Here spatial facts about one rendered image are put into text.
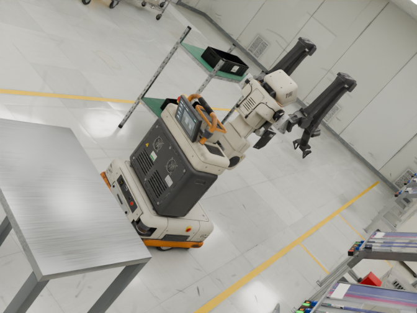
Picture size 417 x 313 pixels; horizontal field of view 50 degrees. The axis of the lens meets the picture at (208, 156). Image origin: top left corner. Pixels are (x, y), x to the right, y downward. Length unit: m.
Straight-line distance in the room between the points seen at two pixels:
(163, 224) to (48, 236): 1.49
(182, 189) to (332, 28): 8.93
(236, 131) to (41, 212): 1.76
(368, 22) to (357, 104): 1.83
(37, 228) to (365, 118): 9.85
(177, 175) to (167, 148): 0.21
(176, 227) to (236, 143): 0.68
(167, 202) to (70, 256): 1.41
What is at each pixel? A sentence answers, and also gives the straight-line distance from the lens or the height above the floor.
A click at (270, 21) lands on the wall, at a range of 11.80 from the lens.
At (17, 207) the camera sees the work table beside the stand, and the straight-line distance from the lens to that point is 1.52.
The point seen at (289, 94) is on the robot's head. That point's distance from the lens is 2.94.
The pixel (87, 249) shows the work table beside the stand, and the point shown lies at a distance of 1.53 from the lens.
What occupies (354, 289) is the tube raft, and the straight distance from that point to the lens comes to 2.74.
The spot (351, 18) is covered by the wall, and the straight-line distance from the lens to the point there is 11.24.
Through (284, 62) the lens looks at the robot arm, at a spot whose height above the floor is 1.42.
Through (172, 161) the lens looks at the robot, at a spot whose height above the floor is 0.60.
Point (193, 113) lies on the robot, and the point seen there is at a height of 0.94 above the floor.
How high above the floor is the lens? 1.77
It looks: 21 degrees down
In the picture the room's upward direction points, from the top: 39 degrees clockwise
